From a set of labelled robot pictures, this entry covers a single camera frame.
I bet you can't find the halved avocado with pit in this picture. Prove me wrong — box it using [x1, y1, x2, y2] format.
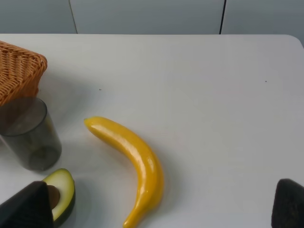
[43, 168, 76, 228]

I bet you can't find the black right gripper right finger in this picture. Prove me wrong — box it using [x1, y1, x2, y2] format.
[271, 179, 304, 228]

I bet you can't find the orange wicker basket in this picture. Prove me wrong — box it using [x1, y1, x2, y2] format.
[0, 41, 48, 105]

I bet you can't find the yellow plastic banana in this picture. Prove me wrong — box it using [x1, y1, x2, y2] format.
[84, 116, 164, 228]

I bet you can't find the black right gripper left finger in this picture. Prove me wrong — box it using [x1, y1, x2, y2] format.
[0, 181, 54, 228]

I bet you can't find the grey translucent plastic cup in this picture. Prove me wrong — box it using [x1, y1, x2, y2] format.
[0, 97, 62, 171]

